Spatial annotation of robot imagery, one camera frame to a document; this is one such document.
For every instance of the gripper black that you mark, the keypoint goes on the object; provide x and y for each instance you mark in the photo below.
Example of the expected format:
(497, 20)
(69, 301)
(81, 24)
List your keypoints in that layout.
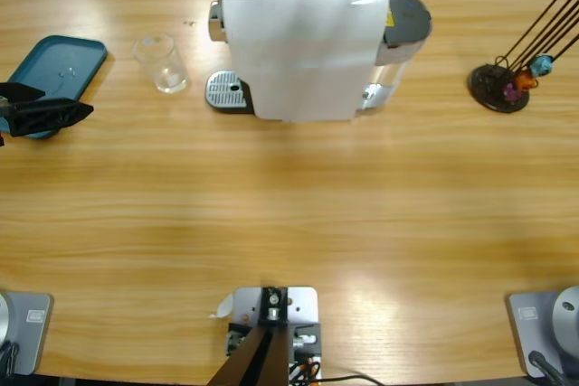
(4, 110)

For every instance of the clear drinking glass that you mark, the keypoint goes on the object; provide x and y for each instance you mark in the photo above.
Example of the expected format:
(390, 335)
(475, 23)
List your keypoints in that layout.
(158, 59)

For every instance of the white coffee machine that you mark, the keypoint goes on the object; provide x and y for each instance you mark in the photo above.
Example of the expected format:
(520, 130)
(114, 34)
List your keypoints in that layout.
(298, 56)

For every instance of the purple coffee capsule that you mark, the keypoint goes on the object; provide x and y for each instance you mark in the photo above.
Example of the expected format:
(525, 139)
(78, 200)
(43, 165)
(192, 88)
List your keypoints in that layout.
(511, 92)

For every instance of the orange coffee capsule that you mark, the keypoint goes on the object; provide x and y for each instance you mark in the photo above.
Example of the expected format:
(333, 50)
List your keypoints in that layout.
(524, 81)

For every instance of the teal coffee capsule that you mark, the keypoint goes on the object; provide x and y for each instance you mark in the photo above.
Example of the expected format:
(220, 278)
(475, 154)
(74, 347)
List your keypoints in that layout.
(542, 65)

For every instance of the teal plastic tray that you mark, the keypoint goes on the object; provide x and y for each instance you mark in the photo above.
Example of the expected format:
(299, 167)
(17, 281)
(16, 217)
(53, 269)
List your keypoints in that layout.
(59, 60)

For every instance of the yellow warning sticker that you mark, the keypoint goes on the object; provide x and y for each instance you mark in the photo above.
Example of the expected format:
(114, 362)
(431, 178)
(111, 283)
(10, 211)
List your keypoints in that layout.
(388, 20)

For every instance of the black capsule holder with rods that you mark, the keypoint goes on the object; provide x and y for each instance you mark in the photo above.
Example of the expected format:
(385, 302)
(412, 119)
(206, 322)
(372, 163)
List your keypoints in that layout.
(486, 83)

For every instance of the white paper tag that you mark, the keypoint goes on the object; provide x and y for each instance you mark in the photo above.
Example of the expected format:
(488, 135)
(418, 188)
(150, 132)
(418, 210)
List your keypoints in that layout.
(224, 307)

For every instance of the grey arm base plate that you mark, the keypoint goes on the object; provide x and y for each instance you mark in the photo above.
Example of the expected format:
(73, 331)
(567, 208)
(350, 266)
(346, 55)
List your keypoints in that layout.
(31, 336)
(529, 332)

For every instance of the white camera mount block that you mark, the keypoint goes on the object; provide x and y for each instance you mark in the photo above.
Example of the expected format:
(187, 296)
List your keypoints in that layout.
(303, 304)

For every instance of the dark camera post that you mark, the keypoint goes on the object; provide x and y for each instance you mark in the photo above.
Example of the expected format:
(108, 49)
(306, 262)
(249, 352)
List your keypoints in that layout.
(267, 359)

